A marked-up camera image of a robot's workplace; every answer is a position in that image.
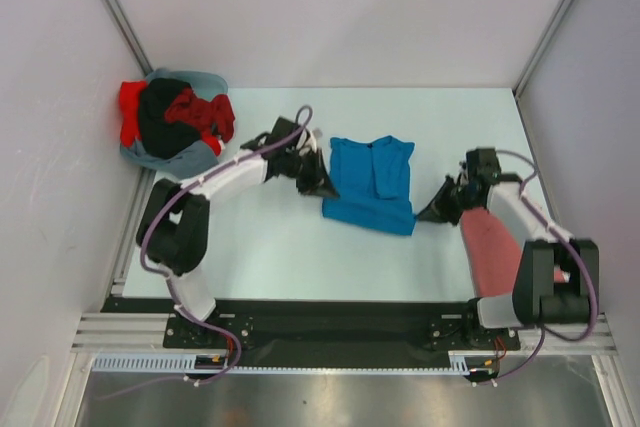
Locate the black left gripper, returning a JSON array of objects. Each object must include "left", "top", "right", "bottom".
[{"left": 282, "top": 148, "right": 338, "bottom": 200}]

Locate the blue t-shirt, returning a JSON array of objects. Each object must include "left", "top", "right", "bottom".
[{"left": 322, "top": 135, "right": 416, "bottom": 236}]

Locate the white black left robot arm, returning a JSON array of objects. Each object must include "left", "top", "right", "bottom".
[{"left": 136, "top": 117, "right": 340, "bottom": 347}]

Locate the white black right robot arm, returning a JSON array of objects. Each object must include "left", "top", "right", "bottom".
[{"left": 415, "top": 147, "right": 599, "bottom": 348}]

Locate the folded pink t-shirt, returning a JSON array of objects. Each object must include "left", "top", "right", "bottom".
[{"left": 459, "top": 209, "right": 574, "bottom": 301}]

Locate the dark red t-shirt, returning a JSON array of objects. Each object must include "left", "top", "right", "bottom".
[{"left": 164, "top": 88, "right": 236, "bottom": 143}]

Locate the grey t-shirt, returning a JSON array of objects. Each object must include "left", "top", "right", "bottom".
[{"left": 142, "top": 140, "right": 218, "bottom": 179}]

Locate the grey plastic basket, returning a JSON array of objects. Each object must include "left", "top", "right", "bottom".
[{"left": 118, "top": 67, "right": 230, "bottom": 171}]

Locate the black t-shirt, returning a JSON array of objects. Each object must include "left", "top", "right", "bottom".
[{"left": 137, "top": 78, "right": 201, "bottom": 159}]

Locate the bright red t-shirt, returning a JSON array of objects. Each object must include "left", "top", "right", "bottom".
[{"left": 118, "top": 80, "right": 147, "bottom": 148}]

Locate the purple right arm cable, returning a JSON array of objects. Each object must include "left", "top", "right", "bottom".
[{"left": 494, "top": 149, "right": 600, "bottom": 343}]

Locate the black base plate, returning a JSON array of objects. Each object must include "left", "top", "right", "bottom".
[{"left": 102, "top": 297, "right": 520, "bottom": 369}]

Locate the aluminium corner post left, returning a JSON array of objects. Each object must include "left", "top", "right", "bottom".
[{"left": 101, "top": 0, "right": 153, "bottom": 75}]

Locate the aluminium corner post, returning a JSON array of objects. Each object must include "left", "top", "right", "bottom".
[
  {"left": 101, "top": 0, "right": 153, "bottom": 75},
  {"left": 512, "top": 0, "right": 577, "bottom": 102}
]

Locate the white slotted cable duct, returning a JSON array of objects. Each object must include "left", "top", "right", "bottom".
[{"left": 92, "top": 353, "right": 497, "bottom": 376}]

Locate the aluminium front rail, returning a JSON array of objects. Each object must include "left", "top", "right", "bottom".
[{"left": 71, "top": 313, "right": 617, "bottom": 356}]

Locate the aluminium corner post right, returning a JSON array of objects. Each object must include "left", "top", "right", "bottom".
[{"left": 512, "top": 0, "right": 577, "bottom": 102}]

